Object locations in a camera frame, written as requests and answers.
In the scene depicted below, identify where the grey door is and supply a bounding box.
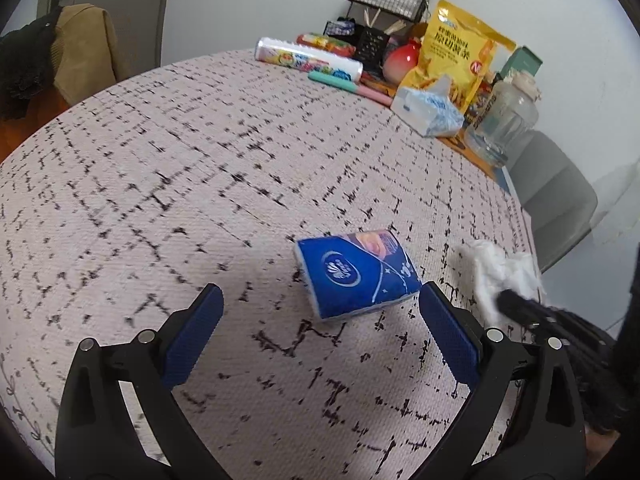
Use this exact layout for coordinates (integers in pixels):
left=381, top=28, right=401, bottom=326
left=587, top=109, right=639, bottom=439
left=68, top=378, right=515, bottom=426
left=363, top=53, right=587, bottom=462
left=30, top=0, right=176, bottom=81

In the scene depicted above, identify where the red snack packet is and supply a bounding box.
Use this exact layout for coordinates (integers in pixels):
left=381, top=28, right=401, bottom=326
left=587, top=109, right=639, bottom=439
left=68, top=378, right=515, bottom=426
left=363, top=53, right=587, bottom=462
left=465, top=80, right=501, bottom=128

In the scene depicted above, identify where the black pen holder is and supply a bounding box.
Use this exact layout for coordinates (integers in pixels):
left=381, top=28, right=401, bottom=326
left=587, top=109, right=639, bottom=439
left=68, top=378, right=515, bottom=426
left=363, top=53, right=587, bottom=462
left=352, top=27, right=391, bottom=73

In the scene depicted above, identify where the clear glass jar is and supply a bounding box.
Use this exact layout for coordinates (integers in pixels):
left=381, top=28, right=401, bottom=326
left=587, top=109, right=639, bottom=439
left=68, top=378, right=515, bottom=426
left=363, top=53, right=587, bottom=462
left=467, top=72, right=543, bottom=168

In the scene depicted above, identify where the teal box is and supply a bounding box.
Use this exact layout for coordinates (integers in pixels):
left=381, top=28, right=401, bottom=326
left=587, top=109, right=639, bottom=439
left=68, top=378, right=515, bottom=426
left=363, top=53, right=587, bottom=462
left=500, top=46, right=543, bottom=81

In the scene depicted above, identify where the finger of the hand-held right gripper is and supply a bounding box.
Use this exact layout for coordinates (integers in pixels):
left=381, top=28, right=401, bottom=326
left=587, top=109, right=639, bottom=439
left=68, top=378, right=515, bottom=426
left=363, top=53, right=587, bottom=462
left=496, top=287, right=616, bottom=356

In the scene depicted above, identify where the orange wooden chair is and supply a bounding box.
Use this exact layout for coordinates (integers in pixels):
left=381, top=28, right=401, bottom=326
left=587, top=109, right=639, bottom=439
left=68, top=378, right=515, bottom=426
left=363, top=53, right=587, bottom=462
left=0, top=87, right=71, bottom=161

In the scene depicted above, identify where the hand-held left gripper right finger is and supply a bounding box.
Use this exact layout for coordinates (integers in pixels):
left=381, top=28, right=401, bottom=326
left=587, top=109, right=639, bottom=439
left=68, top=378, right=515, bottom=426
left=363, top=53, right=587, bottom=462
left=419, top=282, right=587, bottom=480

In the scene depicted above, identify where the green pen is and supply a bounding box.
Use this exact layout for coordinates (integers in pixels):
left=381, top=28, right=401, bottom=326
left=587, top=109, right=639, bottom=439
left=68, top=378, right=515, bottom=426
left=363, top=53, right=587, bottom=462
left=307, top=70, right=363, bottom=93

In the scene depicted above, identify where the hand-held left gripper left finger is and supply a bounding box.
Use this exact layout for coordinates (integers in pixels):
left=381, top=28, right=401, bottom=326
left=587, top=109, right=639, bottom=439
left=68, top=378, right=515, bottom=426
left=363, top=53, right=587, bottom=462
left=54, top=283, right=225, bottom=480

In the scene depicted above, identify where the grey chair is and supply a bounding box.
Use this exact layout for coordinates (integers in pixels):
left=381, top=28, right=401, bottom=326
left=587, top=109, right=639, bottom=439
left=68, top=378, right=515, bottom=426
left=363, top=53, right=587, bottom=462
left=507, top=130, right=598, bottom=276

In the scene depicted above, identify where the peach-shaped ornament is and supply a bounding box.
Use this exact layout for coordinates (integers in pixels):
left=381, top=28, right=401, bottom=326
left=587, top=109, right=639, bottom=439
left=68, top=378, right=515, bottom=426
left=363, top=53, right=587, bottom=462
left=382, top=40, right=421, bottom=84

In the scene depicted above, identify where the long red colourful box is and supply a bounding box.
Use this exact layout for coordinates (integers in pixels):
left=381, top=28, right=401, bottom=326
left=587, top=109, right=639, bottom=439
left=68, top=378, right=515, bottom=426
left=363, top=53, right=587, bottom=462
left=296, top=32, right=357, bottom=58

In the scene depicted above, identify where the small dark packet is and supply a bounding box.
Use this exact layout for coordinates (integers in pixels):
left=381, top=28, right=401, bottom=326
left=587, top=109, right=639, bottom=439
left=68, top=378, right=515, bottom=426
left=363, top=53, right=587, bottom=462
left=324, top=17, right=357, bottom=38

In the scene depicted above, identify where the orange and blue book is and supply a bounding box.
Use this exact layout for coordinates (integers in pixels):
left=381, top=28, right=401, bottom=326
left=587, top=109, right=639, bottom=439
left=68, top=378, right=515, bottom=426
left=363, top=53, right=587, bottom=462
left=437, top=130, right=513, bottom=196

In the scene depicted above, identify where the tan jacket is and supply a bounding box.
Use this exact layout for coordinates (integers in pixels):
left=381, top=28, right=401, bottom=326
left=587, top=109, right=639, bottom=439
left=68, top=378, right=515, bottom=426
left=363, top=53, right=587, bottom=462
left=52, top=3, right=118, bottom=106

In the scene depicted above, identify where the white and blue tissue pack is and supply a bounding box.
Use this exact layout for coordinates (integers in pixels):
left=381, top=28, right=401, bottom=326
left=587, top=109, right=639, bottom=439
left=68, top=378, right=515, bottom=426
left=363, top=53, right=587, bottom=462
left=390, top=74, right=466, bottom=138

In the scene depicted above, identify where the yellow snack bag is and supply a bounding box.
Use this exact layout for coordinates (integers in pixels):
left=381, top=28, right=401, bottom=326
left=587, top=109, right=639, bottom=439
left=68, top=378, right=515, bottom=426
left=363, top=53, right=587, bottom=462
left=397, top=0, right=517, bottom=116

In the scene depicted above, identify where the pink pen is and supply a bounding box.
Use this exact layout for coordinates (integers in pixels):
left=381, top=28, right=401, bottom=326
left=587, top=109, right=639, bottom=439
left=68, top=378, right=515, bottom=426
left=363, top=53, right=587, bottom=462
left=352, top=85, right=396, bottom=107

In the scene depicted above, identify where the long white colourful box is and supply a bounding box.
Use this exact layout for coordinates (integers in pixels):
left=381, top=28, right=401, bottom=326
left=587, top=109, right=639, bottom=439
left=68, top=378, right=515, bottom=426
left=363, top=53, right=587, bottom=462
left=255, top=36, right=363, bottom=82

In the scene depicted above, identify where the white tissue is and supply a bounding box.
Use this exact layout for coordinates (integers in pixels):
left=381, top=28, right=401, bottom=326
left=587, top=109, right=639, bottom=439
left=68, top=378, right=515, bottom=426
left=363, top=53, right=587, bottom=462
left=457, top=240, right=548, bottom=328

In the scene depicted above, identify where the black cloth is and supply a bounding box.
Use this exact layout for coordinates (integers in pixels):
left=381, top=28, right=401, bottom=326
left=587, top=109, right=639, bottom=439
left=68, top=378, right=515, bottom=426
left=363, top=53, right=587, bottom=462
left=0, top=15, right=63, bottom=121

